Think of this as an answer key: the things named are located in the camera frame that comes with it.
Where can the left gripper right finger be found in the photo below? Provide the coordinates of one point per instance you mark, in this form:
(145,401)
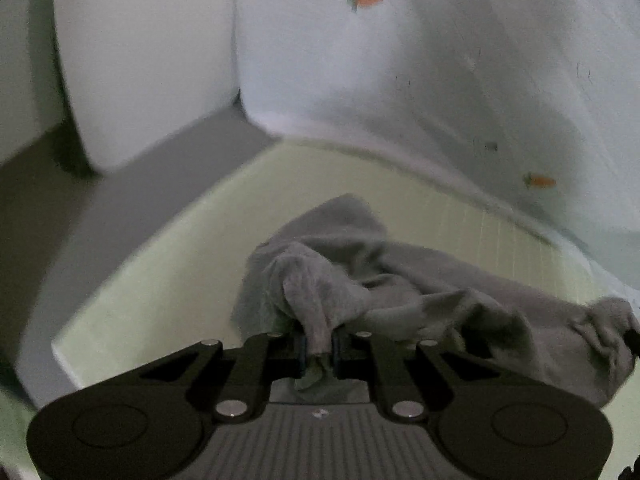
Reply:
(377,361)

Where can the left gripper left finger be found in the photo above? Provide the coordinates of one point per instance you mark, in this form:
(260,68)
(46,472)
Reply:
(250,371)

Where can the grey sweatpants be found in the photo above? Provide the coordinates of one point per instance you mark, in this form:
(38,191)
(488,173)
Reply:
(334,266)

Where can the green grid mat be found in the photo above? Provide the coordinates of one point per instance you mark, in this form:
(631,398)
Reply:
(181,286)

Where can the light blue carrot-print sheet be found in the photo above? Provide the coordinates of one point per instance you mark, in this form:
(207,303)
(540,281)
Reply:
(534,103)

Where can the white cushion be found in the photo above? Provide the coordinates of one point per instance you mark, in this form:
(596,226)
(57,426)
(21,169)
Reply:
(138,71)

